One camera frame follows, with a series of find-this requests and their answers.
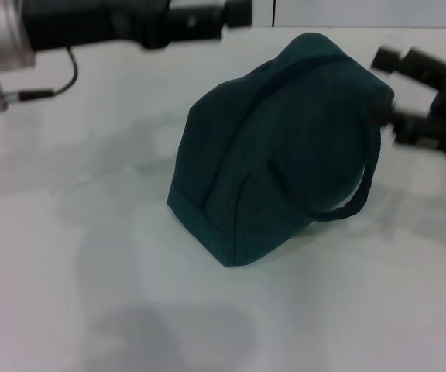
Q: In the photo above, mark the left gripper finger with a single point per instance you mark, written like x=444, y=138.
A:
x=236, y=13
x=196, y=25

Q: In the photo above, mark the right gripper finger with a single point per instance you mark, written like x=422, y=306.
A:
x=409, y=124
x=412, y=66

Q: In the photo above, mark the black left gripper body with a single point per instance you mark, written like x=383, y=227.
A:
x=99, y=23

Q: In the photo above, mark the dark teal lunch bag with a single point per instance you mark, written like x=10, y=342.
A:
x=277, y=155

